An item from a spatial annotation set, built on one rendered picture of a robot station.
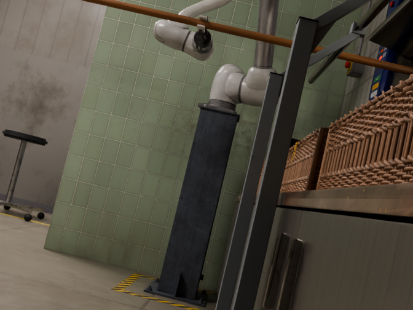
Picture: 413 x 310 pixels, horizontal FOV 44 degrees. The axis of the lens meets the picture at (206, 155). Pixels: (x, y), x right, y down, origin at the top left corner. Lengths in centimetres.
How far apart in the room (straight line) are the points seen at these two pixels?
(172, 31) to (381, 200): 194
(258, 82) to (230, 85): 16
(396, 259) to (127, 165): 282
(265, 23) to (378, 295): 227
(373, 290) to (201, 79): 283
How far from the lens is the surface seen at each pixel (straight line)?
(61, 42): 585
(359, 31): 170
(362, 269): 53
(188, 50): 235
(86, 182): 324
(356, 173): 80
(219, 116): 270
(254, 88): 269
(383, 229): 50
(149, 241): 319
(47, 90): 575
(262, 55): 269
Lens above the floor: 53
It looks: 5 degrees up
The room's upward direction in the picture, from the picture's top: 13 degrees clockwise
